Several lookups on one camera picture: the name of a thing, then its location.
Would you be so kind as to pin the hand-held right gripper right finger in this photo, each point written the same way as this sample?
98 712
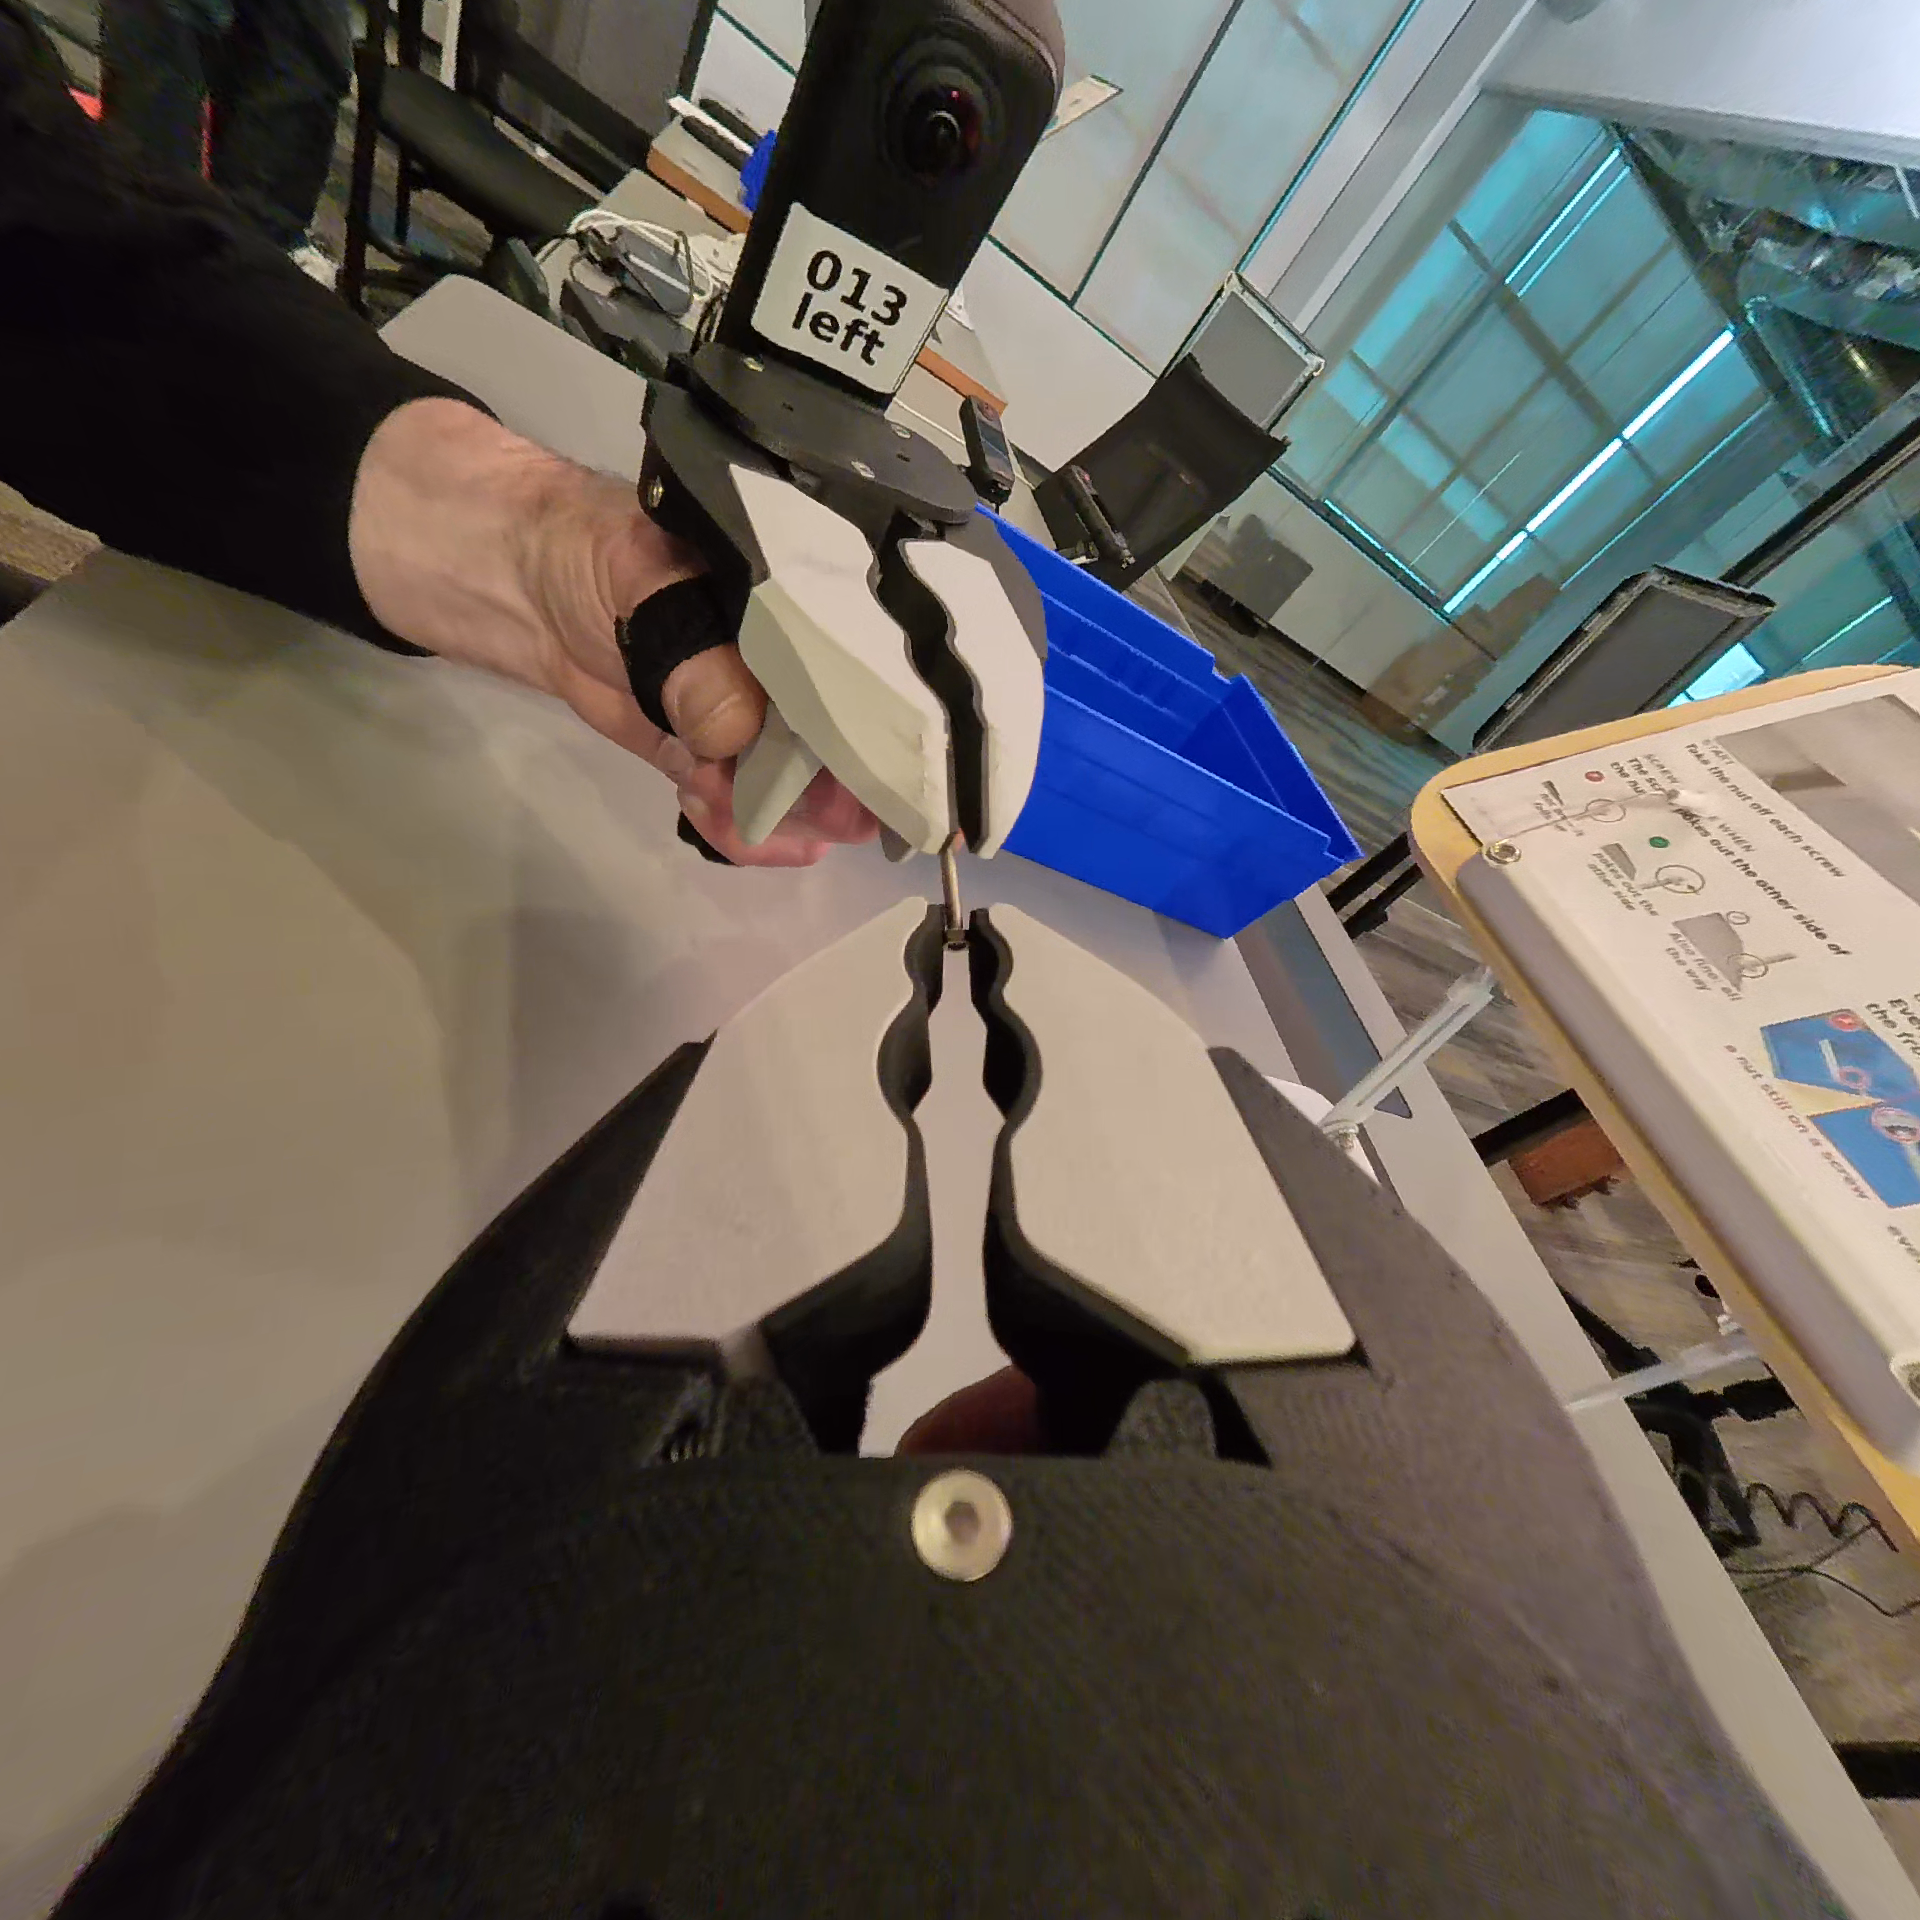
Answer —
1169 1186

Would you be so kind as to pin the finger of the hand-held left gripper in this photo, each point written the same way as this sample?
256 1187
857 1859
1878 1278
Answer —
842 659
1004 690

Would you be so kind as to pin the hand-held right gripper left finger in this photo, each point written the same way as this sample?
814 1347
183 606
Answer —
750 1170

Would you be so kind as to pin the blue plastic bin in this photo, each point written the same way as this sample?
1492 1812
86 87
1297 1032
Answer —
1169 796

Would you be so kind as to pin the long metal screw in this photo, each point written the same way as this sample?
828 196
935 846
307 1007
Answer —
954 892

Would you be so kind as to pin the person's left forearm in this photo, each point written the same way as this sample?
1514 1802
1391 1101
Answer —
180 374

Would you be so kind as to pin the person's right hand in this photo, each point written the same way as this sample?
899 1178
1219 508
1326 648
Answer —
974 1418

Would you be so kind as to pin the person's left hand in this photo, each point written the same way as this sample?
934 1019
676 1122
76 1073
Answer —
511 555

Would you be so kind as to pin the small blue bin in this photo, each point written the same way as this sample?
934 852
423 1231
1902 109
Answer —
760 173

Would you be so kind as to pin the clear acrylic board stand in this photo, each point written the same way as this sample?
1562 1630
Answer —
1418 1050

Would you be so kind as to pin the dark grey storage box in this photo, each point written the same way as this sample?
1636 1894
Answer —
1259 563

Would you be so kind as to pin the black mesh office chair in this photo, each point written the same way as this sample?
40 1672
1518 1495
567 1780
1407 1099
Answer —
1186 451

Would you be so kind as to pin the silver framed panel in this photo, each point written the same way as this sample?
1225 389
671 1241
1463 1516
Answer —
1252 353

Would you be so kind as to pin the cardboard box stack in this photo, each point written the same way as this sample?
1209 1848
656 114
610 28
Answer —
1440 676

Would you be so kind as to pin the wooden instruction board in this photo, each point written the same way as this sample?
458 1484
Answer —
1650 975

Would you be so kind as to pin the black framed panel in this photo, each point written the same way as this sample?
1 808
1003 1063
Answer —
1636 659

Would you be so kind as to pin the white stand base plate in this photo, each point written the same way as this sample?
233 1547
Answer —
1302 1102

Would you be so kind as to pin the black camera on white mount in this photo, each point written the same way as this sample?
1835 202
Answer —
1092 511
991 444

